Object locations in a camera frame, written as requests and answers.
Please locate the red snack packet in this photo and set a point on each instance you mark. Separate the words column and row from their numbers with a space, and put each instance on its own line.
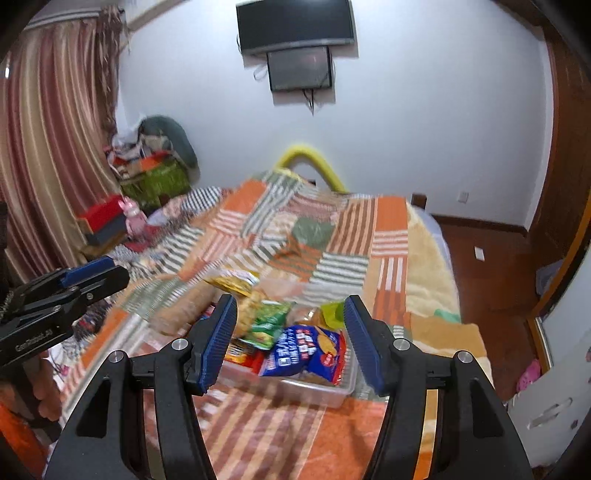
column 240, row 353

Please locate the white cabinet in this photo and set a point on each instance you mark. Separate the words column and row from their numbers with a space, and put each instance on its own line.
column 554, row 392

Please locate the clear plastic container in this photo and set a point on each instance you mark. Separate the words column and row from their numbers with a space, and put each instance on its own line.
column 300, row 390

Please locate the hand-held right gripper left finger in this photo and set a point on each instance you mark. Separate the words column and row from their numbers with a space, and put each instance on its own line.
column 217, row 341

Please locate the wooden bed post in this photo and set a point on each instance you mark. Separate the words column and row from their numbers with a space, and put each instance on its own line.
column 419, row 200

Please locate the cream cake packet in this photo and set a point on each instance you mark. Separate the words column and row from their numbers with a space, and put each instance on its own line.
column 307, row 318

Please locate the striped patchwork blanket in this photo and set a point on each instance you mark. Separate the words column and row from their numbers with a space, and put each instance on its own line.
column 286, row 221

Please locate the pink plush toy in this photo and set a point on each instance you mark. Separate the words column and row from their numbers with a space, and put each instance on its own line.
column 134, row 221

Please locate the black wall television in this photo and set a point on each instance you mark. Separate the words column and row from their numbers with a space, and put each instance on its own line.
column 295, row 23

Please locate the blue snack packet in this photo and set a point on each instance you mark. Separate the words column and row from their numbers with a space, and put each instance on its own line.
column 295, row 350

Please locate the cream fleece blanket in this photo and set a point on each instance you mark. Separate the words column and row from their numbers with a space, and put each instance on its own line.
column 434, row 277

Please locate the pink slipper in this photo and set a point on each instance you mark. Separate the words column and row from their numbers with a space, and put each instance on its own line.
column 528, row 376

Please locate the small black wall monitor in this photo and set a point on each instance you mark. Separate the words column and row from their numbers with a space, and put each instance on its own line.
column 300, row 69

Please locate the yellow foam tube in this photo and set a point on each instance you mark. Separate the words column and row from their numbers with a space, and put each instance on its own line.
column 318, row 161

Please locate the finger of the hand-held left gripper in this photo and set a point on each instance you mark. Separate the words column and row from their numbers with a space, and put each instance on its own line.
column 101, row 281
column 87, row 272

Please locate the red box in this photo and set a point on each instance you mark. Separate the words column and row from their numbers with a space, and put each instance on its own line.
column 99, row 219

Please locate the pile of clothes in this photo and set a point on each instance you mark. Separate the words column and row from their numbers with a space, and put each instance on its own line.
column 127, row 152

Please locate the wooden door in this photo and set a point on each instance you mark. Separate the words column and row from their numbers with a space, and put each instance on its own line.
column 563, row 161

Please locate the green snack packet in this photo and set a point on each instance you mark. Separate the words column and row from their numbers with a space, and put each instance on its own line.
column 265, row 327

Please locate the person's left hand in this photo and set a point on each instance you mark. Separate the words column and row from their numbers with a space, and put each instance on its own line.
column 48, row 387

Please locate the clear rice cracker packet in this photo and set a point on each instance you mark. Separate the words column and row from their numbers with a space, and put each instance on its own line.
column 249, row 314

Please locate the green box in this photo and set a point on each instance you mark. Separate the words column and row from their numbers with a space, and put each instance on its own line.
column 157, row 184

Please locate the yellow snack packet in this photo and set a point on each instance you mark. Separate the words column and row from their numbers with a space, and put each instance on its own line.
column 233, row 281

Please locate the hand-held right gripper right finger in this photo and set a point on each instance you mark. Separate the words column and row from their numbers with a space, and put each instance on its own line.
column 364, row 344

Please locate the white wall socket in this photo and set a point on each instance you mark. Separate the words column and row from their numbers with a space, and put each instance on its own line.
column 463, row 195

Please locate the grey cushion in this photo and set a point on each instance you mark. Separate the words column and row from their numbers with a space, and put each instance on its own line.
column 178, row 138

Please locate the lime green packet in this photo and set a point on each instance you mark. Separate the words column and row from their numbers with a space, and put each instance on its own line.
column 333, row 314

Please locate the striped curtain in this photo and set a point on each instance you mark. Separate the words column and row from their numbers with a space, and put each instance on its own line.
column 51, row 138

